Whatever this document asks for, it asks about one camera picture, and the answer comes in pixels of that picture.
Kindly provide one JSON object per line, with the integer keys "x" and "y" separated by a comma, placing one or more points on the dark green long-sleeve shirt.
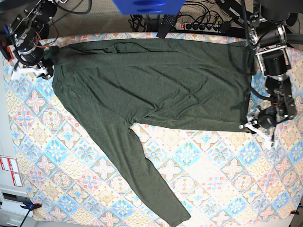
{"x": 180, "y": 84}

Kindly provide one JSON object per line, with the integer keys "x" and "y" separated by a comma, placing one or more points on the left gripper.
{"x": 259, "y": 119}

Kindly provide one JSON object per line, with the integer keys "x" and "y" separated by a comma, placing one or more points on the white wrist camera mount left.
{"x": 268, "y": 137}

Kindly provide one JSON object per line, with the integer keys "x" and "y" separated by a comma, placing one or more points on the black remote control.
{"x": 167, "y": 23}

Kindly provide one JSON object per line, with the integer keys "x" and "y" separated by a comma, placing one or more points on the blue clamp lower left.
{"x": 29, "y": 207}

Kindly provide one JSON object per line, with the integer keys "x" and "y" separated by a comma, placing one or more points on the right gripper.
{"x": 34, "y": 58}

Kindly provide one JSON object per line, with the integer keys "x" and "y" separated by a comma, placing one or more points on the white red labels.
{"x": 10, "y": 171}

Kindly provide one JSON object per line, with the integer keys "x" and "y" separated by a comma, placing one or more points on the orange clamp lower right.
{"x": 295, "y": 212}

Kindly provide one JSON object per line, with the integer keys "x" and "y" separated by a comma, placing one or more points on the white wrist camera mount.
{"x": 16, "y": 71}
{"x": 268, "y": 137}

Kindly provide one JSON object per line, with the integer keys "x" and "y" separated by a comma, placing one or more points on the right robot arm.
{"x": 26, "y": 33}

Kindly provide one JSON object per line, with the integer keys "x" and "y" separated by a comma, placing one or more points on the blue plastic storage box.
{"x": 149, "y": 7}

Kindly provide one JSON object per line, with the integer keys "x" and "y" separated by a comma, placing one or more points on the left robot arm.
{"x": 266, "y": 36}

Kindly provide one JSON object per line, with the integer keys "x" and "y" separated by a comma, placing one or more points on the black power strip red switch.
{"x": 201, "y": 27}

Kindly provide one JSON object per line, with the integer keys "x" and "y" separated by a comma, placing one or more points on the colourful patterned tablecloth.
{"x": 223, "y": 179}

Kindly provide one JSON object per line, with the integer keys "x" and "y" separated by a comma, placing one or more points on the red black clamp upper left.
{"x": 5, "y": 42}

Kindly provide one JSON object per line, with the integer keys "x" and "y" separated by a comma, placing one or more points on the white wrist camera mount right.
{"x": 16, "y": 71}

